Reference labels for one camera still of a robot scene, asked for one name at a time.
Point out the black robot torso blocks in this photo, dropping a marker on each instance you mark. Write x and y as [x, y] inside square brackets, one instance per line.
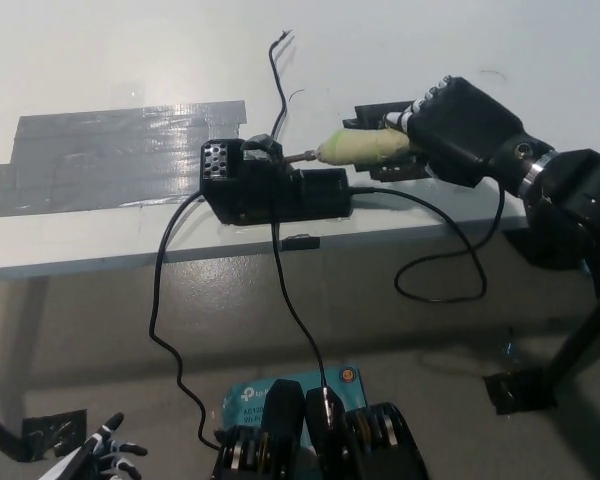
[375, 450]

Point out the black under-table bracket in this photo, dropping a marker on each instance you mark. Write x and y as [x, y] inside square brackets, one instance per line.
[535, 250]

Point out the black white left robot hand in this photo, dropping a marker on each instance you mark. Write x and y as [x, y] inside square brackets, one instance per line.
[85, 457]

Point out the black table leg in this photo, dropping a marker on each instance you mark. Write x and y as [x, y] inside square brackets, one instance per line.
[0, 432]
[580, 345]

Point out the grey duct tape patch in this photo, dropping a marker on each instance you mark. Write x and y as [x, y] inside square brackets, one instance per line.
[110, 155]

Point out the black soldering station base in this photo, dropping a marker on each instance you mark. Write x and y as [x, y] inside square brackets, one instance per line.
[270, 195]

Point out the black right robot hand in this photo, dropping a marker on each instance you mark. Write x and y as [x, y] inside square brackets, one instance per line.
[460, 130]

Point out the tape-wrapped soldering iron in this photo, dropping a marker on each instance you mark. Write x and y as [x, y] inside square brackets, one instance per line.
[360, 146]

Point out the black tape square patch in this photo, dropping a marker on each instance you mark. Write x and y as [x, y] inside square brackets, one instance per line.
[395, 172]

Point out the teal tp-link box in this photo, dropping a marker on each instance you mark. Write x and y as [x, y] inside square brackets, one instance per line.
[245, 400]

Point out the black floor tape patch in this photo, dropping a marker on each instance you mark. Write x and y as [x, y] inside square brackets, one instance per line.
[515, 392]
[60, 430]

